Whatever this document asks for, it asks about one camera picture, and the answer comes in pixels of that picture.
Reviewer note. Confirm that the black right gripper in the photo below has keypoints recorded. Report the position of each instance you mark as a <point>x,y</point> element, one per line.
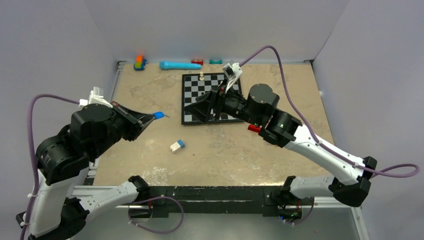
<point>215,98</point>

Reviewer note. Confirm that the grey red toy hammer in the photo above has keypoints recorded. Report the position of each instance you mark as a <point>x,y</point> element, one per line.
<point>254,128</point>

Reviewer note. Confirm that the white blue toy block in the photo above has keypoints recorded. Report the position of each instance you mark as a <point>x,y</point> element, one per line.
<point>176,146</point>

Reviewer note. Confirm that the red toy block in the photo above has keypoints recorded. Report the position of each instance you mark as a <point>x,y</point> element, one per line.
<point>197,61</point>

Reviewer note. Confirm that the orange green blue toy stack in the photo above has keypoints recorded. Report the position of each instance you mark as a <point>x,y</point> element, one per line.
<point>140,63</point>

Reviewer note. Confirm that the light blue flashlight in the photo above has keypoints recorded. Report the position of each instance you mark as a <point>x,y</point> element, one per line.
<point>170,65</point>

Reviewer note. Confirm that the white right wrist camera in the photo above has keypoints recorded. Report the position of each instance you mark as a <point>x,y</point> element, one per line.
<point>232,71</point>

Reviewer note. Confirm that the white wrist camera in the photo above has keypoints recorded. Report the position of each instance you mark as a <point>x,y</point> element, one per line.
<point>96,96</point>
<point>232,71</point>

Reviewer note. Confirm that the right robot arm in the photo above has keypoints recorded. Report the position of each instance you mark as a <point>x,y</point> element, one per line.
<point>349,176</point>

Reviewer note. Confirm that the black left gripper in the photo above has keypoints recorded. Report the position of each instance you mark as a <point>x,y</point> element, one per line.
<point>136,120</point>

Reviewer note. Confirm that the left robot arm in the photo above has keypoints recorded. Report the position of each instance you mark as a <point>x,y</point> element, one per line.
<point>58,161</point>

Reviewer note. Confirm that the teal round tape roll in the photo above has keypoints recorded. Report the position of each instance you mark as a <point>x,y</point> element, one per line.
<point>215,61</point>

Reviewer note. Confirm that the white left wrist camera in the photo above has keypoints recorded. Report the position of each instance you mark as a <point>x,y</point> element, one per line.
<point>96,96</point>

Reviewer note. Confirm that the black white chessboard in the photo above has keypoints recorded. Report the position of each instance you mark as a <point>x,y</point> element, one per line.
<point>193,87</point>

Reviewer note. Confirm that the white chess piece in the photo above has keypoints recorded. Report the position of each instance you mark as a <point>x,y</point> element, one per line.
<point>201,76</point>

